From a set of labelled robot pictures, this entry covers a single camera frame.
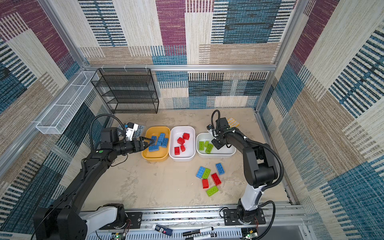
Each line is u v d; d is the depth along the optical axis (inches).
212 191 32.2
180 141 40.1
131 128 28.1
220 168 35.1
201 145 39.3
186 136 40.9
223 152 35.8
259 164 19.5
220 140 32.5
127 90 43.5
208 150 38.0
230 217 28.7
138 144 27.0
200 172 34.3
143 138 27.4
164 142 39.1
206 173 34.9
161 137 39.1
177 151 38.1
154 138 40.0
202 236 27.1
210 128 34.6
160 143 39.1
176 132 41.1
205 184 32.7
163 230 27.2
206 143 39.2
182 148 38.2
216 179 33.4
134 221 28.8
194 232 27.5
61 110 29.4
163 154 37.8
